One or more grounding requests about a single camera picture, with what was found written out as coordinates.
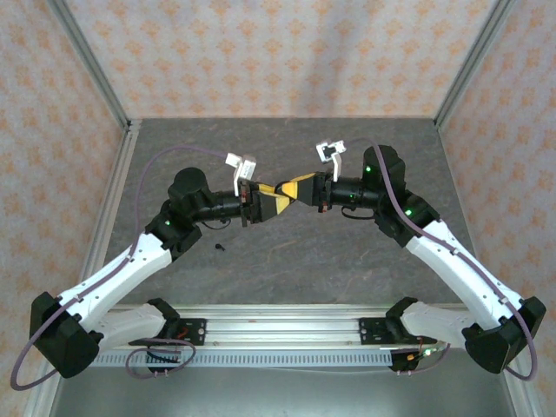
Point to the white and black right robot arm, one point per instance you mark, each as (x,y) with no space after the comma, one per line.
(452,265)

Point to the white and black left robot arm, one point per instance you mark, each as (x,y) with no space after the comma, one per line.
(113,273)

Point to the small circuit board with leds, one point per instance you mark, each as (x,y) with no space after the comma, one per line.
(423,354)

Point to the grey metal panel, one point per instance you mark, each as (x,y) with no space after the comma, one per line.
(282,393)

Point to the aluminium side rail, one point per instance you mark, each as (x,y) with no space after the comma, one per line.
(117,191)

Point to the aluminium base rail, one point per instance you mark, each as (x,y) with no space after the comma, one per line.
(282,330)

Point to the aluminium right frame post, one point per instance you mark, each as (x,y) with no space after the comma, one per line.
(471,65)

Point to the aluminium frame post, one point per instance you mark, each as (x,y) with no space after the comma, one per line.
(93,69)
(471,65)

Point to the aluminium left frame post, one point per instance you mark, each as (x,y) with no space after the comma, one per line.
(93,69)

